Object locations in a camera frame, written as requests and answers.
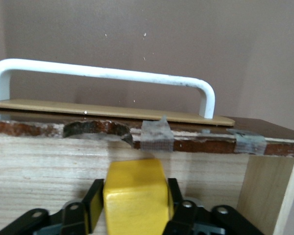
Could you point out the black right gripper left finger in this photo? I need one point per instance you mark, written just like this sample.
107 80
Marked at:
63 220

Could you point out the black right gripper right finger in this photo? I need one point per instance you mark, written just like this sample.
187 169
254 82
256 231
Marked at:
186 213

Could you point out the yellow block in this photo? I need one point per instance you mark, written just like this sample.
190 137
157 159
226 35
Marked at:
134 195

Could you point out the gray tape piece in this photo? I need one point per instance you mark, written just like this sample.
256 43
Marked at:
250 143
156 137

